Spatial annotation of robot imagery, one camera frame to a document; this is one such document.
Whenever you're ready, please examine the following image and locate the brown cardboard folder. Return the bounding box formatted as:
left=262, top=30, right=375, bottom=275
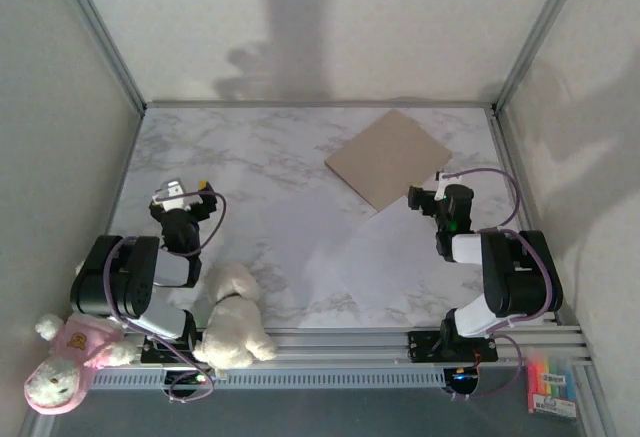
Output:
left=323, top=109, right=455, bottom=214

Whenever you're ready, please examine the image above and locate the white plush dog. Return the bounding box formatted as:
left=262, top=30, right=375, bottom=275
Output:
left=192, top=261, right=279, bottom=372

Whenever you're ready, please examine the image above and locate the plush rabbit in pink hoodie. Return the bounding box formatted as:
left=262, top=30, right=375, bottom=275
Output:
left=23, top=259, right=139, bottom=416

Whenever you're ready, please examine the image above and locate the pack of coloured highlighters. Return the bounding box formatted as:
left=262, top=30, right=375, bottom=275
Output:
left=524, top=351, right=581, bottom=414

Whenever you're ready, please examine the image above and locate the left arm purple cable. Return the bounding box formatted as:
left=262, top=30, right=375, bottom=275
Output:
left=102, top=189, right=229, bottom=404

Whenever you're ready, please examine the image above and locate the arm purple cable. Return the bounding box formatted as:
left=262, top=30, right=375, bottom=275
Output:
left=442, top=167, right=559, bottom=401
left=102, top=189, right=229, bottom=404

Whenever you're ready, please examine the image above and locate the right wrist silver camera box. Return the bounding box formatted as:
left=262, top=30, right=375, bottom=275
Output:
left=433, top=170, right=451, bottom=202

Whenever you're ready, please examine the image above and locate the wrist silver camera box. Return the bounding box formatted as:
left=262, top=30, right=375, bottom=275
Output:
left=153, top=176, right=194, bottom=211
left=433, top=170, right=451, bottom=202

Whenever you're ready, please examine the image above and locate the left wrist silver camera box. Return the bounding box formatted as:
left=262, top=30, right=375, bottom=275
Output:
left=153, top=176, right=194, bottom=211

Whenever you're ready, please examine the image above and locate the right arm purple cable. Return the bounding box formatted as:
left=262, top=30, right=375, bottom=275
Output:
left=442, top=167, right=559, bottom=401

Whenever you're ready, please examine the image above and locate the left side aluminium frame rail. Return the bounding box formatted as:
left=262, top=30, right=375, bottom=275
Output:
left=102, top=106, right=147, bottom=248

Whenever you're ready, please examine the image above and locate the aluminium frame rail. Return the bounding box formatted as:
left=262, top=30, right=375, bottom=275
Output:
left=102, top=106, right=147, bottom=248
left=143, top=100, right=497, bottom=110
left=487, top=106, right=617, bottom=437

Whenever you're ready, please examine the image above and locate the right side aluminium frame rail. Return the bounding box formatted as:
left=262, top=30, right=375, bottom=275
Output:
left=487, top=106, right=617, bottom=437

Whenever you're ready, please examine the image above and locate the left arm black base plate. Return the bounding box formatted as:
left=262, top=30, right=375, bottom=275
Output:
left=139, top=334, right=201, bottom=364

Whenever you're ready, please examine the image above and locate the back aluminium frame rail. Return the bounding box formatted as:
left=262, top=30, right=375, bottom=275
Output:
left=143, top=100, right=497, bottom=110

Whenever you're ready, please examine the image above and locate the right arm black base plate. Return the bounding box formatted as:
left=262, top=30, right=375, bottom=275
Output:
left=407, top=329, right=500, bottom=363

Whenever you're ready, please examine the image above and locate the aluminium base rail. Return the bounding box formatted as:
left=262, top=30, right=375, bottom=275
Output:
left=117, top=326, right=596, bottom=372

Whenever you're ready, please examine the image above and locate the left aluminium frame post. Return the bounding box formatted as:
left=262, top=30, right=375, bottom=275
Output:
left=47, top=0, right=147, bottom=116

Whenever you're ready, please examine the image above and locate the aluminium frame post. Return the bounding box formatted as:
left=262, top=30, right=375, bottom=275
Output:
left=492, top=0, right=591, bottom=116
left=47, top=0, right=147, bottom=116

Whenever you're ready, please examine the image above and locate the right aluminium frame post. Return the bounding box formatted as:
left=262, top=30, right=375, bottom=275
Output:
left=492, top=0, right=591, bottom=116

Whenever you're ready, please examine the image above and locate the grey slotted cable duct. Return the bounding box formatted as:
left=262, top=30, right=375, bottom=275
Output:
left=91, top=369, right=449, bottom=392

